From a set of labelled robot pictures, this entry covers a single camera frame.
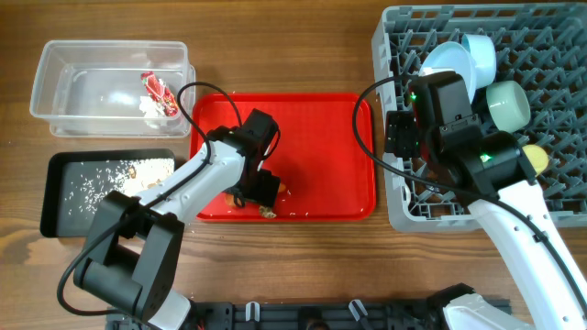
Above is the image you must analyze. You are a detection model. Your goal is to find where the brown ginger piece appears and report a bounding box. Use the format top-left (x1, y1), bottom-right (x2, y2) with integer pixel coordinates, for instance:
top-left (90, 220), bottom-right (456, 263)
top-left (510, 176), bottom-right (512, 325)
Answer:
top-left (259, 205), bottom-right (277, 219)

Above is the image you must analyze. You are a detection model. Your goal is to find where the orange carrot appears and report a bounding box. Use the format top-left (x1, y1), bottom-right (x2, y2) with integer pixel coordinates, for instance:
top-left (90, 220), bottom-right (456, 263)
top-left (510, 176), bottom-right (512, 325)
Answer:
top-left (225, 183), bottom-right (286, 208)

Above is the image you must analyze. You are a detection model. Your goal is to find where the light blue plate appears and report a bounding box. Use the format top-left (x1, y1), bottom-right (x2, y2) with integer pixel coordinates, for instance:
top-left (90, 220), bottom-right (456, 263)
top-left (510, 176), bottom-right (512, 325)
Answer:
top-left (418, 41), bottom-right (477, 102)

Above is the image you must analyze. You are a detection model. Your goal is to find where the light blue bowl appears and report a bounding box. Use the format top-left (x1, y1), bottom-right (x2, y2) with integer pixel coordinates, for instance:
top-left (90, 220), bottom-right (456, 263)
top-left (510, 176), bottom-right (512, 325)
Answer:
top-left (461, 34), bottom-right (497, 89)

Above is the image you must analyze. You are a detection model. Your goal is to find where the white tissue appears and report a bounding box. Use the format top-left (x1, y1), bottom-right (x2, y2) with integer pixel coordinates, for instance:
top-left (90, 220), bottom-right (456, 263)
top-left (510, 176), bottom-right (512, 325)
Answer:
top-left (138, 96), bottom-right (166, 129)

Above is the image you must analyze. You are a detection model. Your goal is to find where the red snack wrapper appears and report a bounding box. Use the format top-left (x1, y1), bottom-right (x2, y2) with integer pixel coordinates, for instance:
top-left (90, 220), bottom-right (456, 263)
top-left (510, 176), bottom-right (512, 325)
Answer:
top-left (140, 71), bottom-right (179, 117)

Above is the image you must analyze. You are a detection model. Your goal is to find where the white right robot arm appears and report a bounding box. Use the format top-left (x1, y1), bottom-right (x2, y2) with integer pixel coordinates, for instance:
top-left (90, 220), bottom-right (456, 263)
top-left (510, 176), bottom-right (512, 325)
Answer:
top-left (384, 112), bottom-right (586, 329)

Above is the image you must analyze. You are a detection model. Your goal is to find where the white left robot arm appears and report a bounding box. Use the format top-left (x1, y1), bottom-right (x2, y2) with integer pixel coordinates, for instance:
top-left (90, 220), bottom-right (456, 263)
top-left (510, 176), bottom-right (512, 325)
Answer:
top-left (63, 124), bottom-right (281, 329)

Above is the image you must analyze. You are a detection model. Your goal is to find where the grey dishwasher rack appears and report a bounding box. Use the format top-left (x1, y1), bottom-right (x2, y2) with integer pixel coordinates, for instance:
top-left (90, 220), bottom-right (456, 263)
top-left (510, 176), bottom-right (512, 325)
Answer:
top-left (371, 3), bottom-right (586, 232)

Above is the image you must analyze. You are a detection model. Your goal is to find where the black waste tray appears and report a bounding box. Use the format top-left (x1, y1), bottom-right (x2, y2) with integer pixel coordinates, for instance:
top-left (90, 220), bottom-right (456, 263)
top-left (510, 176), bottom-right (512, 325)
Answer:
top-left (39, 148), bottom-right (175, 237)

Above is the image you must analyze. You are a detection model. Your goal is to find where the clear plastic waste bin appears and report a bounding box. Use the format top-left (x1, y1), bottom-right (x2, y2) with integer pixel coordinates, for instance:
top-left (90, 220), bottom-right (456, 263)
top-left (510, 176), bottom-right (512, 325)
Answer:
top-left (29, 40), bottom-right (196, 138)

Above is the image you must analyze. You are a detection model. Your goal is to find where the red serving tray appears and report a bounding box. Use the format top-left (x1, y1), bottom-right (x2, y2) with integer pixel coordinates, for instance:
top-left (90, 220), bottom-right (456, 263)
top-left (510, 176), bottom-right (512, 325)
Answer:
top-left (193, 93), bottom-right (376, 222)

